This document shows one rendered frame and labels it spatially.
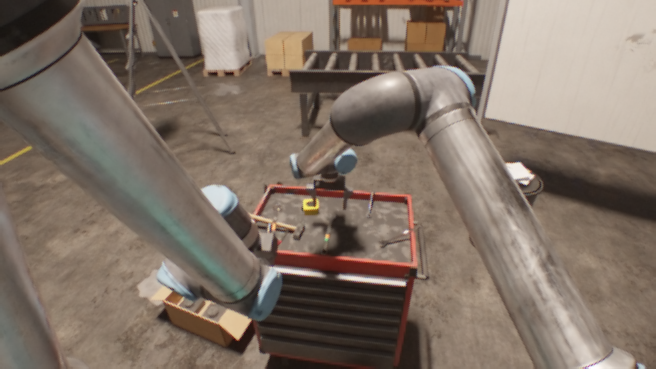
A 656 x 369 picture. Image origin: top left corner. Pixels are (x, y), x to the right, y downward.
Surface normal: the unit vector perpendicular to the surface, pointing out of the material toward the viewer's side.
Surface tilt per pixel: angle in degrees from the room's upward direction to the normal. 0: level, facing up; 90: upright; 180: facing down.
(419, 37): 90
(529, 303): 63
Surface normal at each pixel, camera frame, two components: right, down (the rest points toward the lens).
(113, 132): 0.87, 0.27
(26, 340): 0.98, 0.11
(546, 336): -0.68, -0.08
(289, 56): -0.16, 0.50
